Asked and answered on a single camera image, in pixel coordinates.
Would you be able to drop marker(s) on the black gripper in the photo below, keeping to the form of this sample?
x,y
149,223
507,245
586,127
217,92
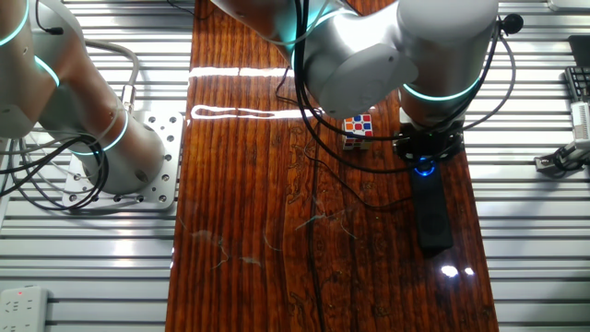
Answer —
x,y
428,145

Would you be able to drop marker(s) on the black soundbar speaker with knob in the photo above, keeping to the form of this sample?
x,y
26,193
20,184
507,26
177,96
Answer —
x,y
433,216

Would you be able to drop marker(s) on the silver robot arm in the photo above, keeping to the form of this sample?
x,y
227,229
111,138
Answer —
x,y
442,41

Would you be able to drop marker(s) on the rubik's cube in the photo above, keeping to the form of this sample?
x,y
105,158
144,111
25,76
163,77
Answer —
x,y
358,126

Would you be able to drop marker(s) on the metal clamp tool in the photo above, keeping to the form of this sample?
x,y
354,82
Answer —
x,y
553,162

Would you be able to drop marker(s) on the black foam microphone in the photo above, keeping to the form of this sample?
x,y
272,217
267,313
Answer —
x,y
512,23

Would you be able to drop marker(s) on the black keyboard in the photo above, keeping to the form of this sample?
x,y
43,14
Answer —
x,y
580,83

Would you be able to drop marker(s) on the black flat panel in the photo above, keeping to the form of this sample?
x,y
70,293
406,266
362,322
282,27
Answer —
x,y
581,50

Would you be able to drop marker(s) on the brown wood grain board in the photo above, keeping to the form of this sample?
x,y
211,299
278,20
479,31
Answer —
x,y
258,230

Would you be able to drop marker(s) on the white power strip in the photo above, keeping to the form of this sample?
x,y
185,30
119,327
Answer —
x,y
20,309

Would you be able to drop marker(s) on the aluminium frame beam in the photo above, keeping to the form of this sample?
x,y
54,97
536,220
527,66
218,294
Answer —
x,y
571,4

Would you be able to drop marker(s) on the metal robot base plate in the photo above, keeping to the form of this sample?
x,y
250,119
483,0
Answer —
x,y
168,152

